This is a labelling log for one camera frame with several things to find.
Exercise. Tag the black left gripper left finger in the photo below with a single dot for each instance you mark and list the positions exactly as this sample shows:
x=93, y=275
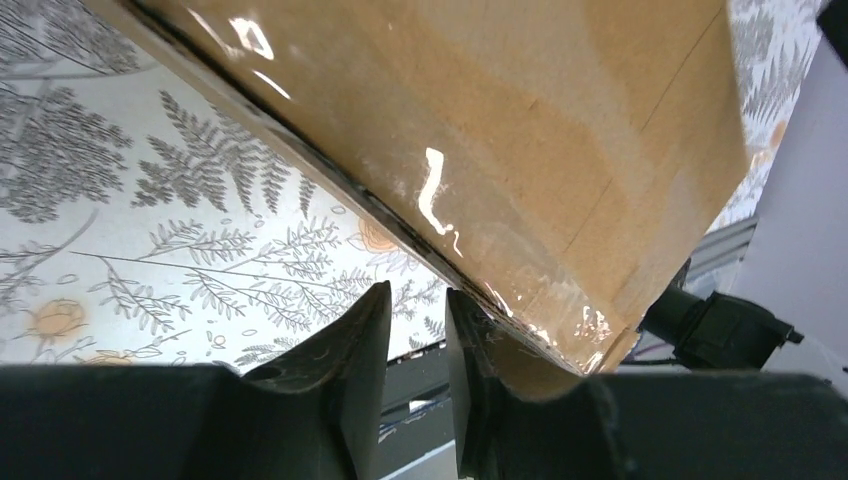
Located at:
x=310, y=413

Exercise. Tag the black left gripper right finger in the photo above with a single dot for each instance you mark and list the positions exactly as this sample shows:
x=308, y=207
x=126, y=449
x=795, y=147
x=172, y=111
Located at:
x=519, y=416

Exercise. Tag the brown cardboard express box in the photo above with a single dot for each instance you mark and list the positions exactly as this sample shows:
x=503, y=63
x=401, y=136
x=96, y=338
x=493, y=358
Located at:
x=556, y=160

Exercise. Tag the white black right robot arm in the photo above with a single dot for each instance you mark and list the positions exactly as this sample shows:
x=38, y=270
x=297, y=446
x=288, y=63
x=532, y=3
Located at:
x=720, y=332

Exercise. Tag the floral patterned table mat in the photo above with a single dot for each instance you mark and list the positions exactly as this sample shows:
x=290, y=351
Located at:
x=142, y=223

